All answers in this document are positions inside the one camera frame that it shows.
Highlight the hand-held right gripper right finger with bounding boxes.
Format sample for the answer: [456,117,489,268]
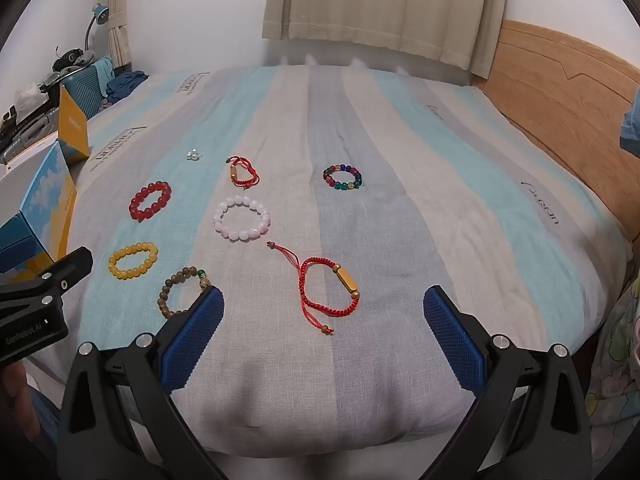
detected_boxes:
[422,285,592,480]

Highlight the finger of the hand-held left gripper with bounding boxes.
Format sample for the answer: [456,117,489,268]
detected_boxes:
[0,247,95,317]

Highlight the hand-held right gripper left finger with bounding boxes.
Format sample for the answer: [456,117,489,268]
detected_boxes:
[57,286,226,480]

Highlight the blue cloud-print box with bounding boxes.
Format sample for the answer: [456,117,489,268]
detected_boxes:
[0,141,78,281]

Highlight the large red cord bracelet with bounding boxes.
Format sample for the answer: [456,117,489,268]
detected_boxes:
[266,241,362,336]

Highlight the person's left hand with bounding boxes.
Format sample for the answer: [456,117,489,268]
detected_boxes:
[0,364,32,413]

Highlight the striped bed sheet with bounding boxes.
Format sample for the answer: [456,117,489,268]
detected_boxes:
[37,62,633,461]

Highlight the grey suitcase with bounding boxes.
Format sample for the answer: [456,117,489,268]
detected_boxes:
[0,110,61,161]

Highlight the yellow box lid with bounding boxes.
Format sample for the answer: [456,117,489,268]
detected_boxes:
[57,85,92,163]

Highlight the floral cloth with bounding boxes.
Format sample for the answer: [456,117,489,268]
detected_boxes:
[585,265,640,441]

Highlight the white plastic bag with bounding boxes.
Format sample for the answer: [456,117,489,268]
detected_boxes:
[15,82,46,111]

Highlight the teal suitcase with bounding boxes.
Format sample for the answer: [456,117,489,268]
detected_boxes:
[60,57,115,118]

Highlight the dark blue clothes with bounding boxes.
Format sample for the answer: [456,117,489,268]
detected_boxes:
[105,71,149,103]

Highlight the wooden headboard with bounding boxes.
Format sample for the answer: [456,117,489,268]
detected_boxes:
[472,19,640,246]

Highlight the narrow beige curtain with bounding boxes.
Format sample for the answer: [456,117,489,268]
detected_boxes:
[95,0,133,68]

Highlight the blue desk lamp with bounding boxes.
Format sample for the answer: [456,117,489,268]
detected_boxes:
[84,2,111,53]

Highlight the blue cloth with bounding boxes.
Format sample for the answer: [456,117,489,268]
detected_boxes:
[620,87,640,153]

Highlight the wide beige curtain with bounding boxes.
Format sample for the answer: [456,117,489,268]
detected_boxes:
[262,0,511,73]

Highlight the yellow bead bracelet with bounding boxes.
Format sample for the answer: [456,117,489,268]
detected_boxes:
[108,241,159,280]

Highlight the brown wooden bead bracelet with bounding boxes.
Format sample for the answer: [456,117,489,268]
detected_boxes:
[158,266,211,321]

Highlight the red bead bracelet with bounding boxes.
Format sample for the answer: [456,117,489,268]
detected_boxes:
[129,180,172,222]

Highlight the pink bead bracelet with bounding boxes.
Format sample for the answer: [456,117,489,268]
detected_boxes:
[213,196,271,241]

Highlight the small red cord bracelet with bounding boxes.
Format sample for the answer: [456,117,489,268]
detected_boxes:
[226,156,261,188]

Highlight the multicoloured bead bracelet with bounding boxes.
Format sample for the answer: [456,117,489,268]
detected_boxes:
[322,163,364,193]

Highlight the black device with strap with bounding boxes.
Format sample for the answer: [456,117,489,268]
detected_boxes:
[52,47,98,73]

